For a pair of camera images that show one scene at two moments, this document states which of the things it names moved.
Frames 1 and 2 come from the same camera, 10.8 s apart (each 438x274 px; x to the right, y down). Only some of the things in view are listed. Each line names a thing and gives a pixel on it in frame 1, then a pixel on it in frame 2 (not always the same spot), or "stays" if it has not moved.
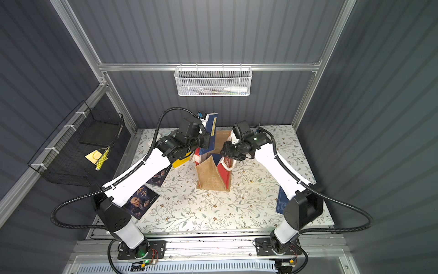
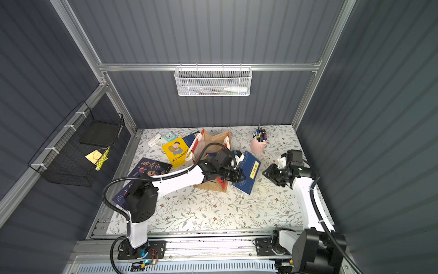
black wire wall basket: (77, 153) stays
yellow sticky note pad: (94, 156) stays
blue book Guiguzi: (282, 201) to (250, 166)
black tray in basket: (100, 133) stays
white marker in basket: (236, 89) stays
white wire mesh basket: (213, 81) stays
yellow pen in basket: (102, 158) stays
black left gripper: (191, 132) to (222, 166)
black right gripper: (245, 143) to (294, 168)
